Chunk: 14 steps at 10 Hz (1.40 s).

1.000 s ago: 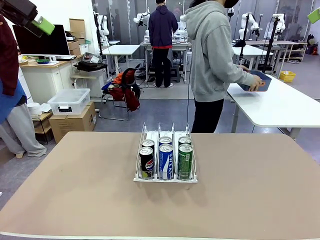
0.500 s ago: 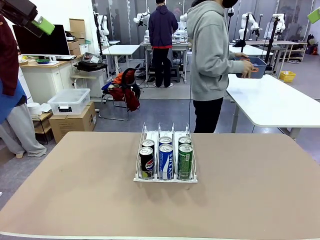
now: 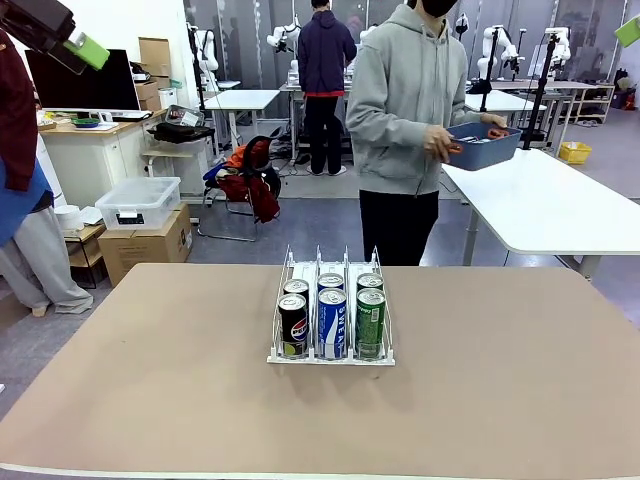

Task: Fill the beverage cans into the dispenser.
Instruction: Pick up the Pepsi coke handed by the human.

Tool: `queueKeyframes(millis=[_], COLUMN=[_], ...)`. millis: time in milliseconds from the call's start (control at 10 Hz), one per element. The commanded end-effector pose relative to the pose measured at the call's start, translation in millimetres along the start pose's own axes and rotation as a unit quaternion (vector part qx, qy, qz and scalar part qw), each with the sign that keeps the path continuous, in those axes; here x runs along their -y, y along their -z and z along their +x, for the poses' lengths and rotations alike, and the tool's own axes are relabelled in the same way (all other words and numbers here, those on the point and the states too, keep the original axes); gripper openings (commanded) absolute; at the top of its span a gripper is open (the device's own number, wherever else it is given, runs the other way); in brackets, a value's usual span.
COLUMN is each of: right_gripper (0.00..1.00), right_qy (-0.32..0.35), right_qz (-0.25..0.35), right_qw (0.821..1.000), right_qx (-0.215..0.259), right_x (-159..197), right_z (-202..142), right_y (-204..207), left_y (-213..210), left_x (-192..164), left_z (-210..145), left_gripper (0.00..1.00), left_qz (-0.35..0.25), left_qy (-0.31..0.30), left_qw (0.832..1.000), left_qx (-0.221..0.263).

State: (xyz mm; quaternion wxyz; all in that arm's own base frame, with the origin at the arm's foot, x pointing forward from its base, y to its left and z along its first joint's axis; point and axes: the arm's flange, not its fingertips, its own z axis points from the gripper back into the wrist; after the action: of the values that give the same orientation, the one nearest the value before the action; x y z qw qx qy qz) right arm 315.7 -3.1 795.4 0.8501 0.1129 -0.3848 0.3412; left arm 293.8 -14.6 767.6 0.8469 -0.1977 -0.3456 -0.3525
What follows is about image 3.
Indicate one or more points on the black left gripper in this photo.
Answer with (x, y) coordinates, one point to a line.
(35, 22)

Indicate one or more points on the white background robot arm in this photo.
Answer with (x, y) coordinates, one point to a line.
(207, 50)
(282, 35)
(559, 47)
(495, 47)

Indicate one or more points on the person's right forearm gray sleeve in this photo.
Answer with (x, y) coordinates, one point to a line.
(385, 130)

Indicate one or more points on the person's left forearm gray sleeve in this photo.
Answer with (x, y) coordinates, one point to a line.
(465, 112)

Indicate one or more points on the person's left hand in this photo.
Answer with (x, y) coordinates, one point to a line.
(494, 120)

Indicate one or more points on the person's right hand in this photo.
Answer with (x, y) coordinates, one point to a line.
(437, 141)

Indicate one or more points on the black computer monitor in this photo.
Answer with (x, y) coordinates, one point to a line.
(85, 85)

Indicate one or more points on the tall cardboard box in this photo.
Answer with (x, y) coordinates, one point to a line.
(155, 55)

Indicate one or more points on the green bowl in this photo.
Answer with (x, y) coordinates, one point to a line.
(85, 122)

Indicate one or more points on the small cardboard box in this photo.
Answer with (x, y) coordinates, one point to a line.
(147, 95)

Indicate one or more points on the wooden shelf unit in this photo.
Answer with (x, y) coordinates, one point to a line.
(595, 102)

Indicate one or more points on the black tripod stand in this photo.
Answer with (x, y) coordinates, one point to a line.
(542, 90)

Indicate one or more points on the white office desk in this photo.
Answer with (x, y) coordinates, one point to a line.
(95, 155)

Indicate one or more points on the clear plastic packet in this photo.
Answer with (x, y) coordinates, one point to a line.
(184, 116)

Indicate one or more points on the person in maroon sweater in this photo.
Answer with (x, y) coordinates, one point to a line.
(20, 150)

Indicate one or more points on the black bag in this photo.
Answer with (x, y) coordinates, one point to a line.
(180, 132)

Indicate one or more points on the small white side table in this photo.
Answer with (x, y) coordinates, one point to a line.
(172, 152)

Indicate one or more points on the yellow plastic crate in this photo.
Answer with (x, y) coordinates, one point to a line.
(575, 152)

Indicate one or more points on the clear plastic storage box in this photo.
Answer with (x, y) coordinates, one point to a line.
(137, 202)

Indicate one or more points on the white lab table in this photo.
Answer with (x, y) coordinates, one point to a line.
(245, 100)

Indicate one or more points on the white paper roll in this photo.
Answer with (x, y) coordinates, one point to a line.
(70, 217)

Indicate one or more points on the large white table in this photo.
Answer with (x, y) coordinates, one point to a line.
(540, 200)

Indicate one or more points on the black face mask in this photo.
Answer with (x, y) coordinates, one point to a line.
(437, 6)

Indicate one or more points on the large brown cardboard box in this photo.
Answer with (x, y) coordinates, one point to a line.
(145, 247)

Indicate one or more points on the person in navy hoodie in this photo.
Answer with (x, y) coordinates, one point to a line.
(325, 65)

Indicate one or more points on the person in gray hoodie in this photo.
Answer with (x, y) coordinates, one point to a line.
(400, 90)

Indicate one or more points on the black Pepsi can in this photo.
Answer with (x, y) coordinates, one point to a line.
(293, 325)
(296, 286)

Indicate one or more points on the blue Pocari Sweat can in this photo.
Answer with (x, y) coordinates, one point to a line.
(330, 281)
(332, 325)

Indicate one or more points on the green soda can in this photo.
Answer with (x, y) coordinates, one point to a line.
(369, 281)
(370, 320)

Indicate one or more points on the metal frame chair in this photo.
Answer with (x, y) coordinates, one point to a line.
(225, 220)

